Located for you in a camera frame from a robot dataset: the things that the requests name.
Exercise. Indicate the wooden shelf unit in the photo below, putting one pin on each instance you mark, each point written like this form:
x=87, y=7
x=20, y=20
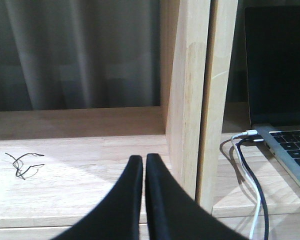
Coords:
x=57, y=164

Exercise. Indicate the grey curtain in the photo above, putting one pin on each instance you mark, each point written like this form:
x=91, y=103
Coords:
x=73, y=54

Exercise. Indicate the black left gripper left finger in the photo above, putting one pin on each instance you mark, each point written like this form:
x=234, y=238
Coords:
x=117, y=216

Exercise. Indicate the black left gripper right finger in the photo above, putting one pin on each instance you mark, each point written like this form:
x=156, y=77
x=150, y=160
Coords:
x=172, y=214

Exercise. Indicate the silver laptop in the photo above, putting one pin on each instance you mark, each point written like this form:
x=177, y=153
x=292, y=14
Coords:
x=272, y=45

